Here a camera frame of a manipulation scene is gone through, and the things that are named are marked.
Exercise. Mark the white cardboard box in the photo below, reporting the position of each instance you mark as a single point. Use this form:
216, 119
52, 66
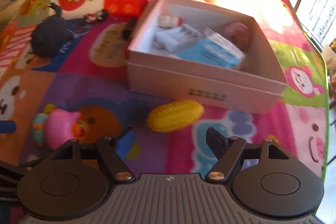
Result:
254, 87

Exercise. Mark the pink pig toy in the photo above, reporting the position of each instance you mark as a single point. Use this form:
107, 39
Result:
53, 127

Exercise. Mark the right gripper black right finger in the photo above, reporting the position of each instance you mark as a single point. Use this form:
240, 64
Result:
217, 143

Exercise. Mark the black plush cat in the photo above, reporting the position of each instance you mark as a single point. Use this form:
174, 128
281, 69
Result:
50, 34

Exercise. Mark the blue white tissue pack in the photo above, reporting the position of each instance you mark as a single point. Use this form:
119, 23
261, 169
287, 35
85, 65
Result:
213, 50

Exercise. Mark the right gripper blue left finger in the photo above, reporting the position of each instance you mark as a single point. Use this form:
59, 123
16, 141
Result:
124, 142

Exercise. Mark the colourful cartoon play mat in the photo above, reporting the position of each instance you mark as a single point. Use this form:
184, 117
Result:
271, 173

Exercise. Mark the yellow corn toy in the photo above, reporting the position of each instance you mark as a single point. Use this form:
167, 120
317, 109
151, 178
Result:
174, 116

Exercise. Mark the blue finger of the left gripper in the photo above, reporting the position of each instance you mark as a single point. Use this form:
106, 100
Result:
7, 127

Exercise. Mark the small white red toy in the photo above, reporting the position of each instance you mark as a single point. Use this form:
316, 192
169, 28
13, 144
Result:
165, 21

